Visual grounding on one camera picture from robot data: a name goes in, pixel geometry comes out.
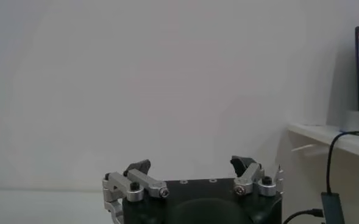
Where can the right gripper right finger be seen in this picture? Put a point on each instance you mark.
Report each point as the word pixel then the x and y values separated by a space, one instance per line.
pixel 249 179

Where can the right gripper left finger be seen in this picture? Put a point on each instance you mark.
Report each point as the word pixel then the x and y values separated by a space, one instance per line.
pixel 145 182

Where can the white side desk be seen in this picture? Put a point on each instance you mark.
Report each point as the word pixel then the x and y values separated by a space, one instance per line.
pixel 319 135

